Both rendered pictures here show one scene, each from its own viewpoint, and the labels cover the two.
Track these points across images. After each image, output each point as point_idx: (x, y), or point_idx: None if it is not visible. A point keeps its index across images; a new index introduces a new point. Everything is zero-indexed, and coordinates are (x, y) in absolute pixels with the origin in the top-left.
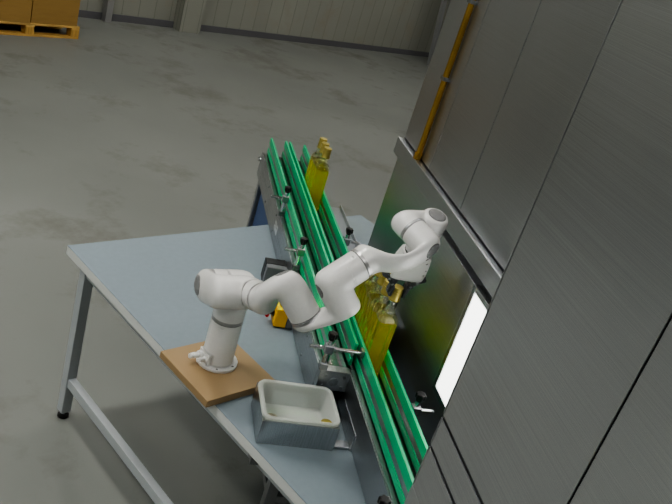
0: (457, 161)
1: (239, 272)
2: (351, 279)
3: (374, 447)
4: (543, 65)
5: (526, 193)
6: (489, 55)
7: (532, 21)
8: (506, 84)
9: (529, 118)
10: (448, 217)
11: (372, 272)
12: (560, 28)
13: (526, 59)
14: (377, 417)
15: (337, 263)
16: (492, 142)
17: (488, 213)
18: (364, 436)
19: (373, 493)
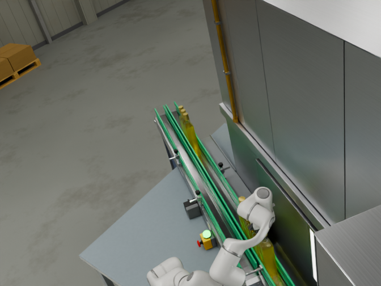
0: (259, 129)
1: (168, 263)
2: (231, 268)
3: None
4: (282, 78)
5: (312, 167)
6: (245, 61)
7: (260, 43)
8: (265, 85)
9: (290, 114)
10: (271, 169)
11: (241, 255)
12: (280, 53)
13: (269, 70)
14: None
15: (217, 261)
16: (274, 123)
17: (294, 172)
18: None
19: None
